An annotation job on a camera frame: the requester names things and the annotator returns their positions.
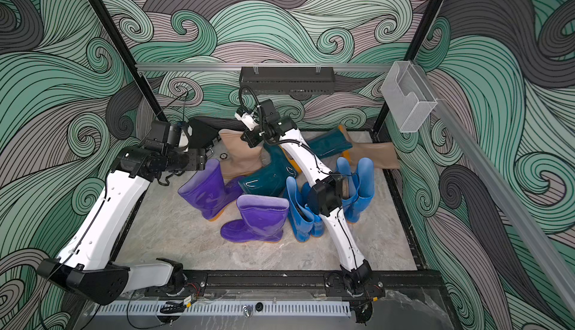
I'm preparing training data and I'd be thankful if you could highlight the aluminium rail back wall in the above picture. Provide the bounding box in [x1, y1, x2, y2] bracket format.
[136, 62, 392, 73]

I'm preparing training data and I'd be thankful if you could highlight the purple boot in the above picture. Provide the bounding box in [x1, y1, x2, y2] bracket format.
[178, 159, 244, 221]
[220, 195, 289, 243]

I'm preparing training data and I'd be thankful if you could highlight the black case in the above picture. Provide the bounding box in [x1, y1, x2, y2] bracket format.
[187, 119, 221, 150]

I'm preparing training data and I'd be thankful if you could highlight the beige boot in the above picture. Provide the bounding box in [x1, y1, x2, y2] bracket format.
[219, 129, 264, 179]
[338, 125, 400, 169]

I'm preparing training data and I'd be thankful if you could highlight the teal boot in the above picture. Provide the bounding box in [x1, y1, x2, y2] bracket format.
[308, 128, 353, 159]
[238, 144, 298, 197]

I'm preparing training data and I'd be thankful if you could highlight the blue boot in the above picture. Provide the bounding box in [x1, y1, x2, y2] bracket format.
[301, 183, 324, 238]
[346, 158, 375, 224]
[284, 177, 314, 243]
[336, 157, 359, 211]

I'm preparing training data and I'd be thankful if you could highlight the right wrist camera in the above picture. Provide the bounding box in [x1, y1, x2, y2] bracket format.
[234, 107, 259, 131]

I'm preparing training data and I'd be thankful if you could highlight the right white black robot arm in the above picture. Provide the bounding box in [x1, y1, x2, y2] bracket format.
[235, 86, 371, 297]

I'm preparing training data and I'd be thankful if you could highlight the white slotted cable duct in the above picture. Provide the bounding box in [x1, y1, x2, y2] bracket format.
[98, 300, 352, 317]

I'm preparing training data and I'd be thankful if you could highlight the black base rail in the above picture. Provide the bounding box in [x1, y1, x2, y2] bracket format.
[84, 269, 446, 297]

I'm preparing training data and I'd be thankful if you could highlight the aluminium rail wall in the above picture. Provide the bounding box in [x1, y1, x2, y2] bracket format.
[136, 62, 392, 73]
[415, 65, 574, 314]

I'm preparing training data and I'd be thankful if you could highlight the white mesh wall basket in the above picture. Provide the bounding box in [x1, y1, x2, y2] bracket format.
[380, 60, 437, 133]

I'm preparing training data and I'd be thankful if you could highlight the aluminium rail right wall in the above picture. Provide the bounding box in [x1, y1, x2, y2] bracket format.
[415, 65, 574, 314]

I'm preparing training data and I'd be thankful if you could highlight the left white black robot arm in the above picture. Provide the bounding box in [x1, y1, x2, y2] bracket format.
[37, 120, 207, 305]

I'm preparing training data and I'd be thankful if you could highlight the blue boot front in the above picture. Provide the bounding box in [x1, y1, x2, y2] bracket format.
[301, 183, 324, 238]

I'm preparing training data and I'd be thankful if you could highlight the black wall shelf tray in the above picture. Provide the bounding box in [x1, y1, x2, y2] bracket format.
[239, 66, 335, 95]

